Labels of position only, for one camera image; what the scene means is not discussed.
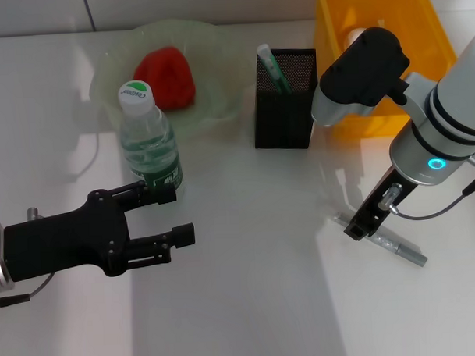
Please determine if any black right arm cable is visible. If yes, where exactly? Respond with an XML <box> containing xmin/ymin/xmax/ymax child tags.
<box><xmin>381</xmin><ymin>153</ymin><xmax>475</xmax><ymax>222</ymax></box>

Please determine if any green glass fruit plate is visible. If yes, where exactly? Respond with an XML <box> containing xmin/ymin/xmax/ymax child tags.
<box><xmin>86</xmin><ymin>15</ymin><xmax>257</xmax><ymax>144</ymax></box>

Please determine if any yellow plastic bin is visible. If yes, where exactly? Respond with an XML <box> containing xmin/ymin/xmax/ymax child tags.
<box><xmin>312</xmin><ymin>0</ymin><xmax>462</xmax><ymax>141</ymax></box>

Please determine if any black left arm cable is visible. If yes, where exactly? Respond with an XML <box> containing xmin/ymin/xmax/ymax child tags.
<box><xmin>0</xmin><ymin>272</ymin><xmax>58</xmax><ymax>309</ymax></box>

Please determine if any orange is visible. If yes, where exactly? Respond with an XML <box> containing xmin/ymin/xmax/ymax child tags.
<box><xmin>133</xmin><ymin>45</ymin><xmax>197</xmax><ymax>114</ymax></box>

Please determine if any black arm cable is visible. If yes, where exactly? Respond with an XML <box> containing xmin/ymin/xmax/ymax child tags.
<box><xmin>0</xmin><ymin>272</ymin><xmax>58</xmax><ymax>309</ymax></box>
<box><xmin>381</xmin><ymin>153</ymin><xmax>475</xmax><ymax>222</ymax></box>

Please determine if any black mesh pen holder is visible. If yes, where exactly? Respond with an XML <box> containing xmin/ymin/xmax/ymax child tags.
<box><xmin>250</xmin><ymin>45</ymin><xmax>322</xmax><ymax>150</ymax></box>

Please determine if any silver glitter pen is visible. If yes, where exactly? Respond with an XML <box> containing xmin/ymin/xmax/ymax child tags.
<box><xmin>331</xmin><ymin>208</ymin><xmax>429</xmax><ymax>270</ymax></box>

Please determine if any mint green pen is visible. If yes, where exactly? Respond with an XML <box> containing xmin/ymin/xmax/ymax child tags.
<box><xmin>256</xmin><ymin>42</ymin><xmax>294</xmax><ymax>96</ymax></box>

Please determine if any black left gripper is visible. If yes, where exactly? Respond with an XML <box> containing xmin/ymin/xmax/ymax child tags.
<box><xmin>2</xmin><ymin>178</ymin><xmax>198</xmax><ymax>283</ymax></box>

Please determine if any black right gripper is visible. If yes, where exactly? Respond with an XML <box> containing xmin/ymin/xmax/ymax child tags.
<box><xmin>341</xmin><ymin>164</ymin><xmax>420</xmax><ymax>242</ymax></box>

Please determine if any clear water bottle green label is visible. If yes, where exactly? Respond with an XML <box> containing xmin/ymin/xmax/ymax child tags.
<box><xmin>117</xmin><ymin>77</ymin><xmax>186</xmax><ymax>202</ymax></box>

